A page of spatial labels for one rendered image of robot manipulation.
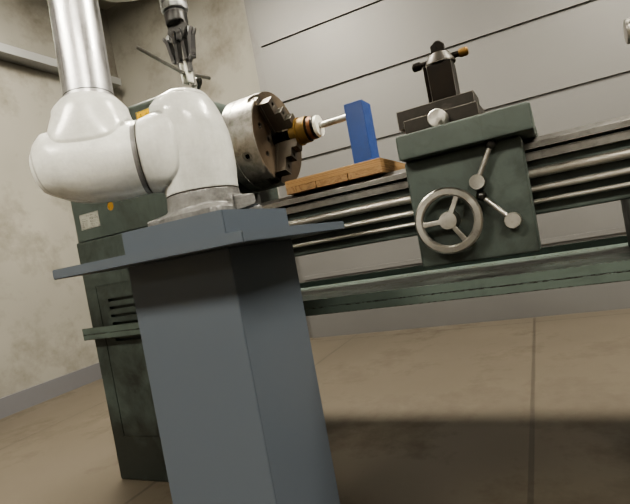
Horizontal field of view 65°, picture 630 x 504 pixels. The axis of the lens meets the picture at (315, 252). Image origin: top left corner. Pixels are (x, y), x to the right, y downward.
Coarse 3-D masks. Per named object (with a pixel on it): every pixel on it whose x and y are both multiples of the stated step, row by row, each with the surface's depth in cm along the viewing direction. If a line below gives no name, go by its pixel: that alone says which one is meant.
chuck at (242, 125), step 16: (256, 96) 158; (272, 96) 165; (240, 112) 154; (256, 112) 154; (288, 112) 174; (240, 128) 153; (256, 128) 153; (240, 144) 153; (256, 144) 151; (272, 144) 160; (240, 160) 156; (256, 160) 154; (272, 160) 159; (256, 176) 159; (272, 176) 158; (288, 176) 167
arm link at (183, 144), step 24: (168, 96) 98; (192, 96) 99; (144, 120) 98; (168, 120) 97; (192, 120) 97; (216, 120) 100; (144, 144) 96; (168, 144) 96; (192, 144) 96; (216, 144) 99; (144, 168) 97; (168, 168) 97; (192, 168) 97; (216, 168) 98; (168, 192) 100
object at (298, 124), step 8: (296, 120) 158; (304, 120) 157; (288, 128) 160; (296, 128) 157; (304, 128) 156; (312, 128) 155; (296, 136) 157; (304, 136) 157; (312, 136) 157; (304, 144) 162
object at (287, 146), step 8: (280, 144) 161; (288, 144) 160; (296, 144) 158; (280, 152) 160; (288, 152) 159; (296, 152) 161; (280, 160) 159; (288, 160) 160; (296, 160) 161; (280, 168) 158; (288, 168) 159; (280, 176) 162
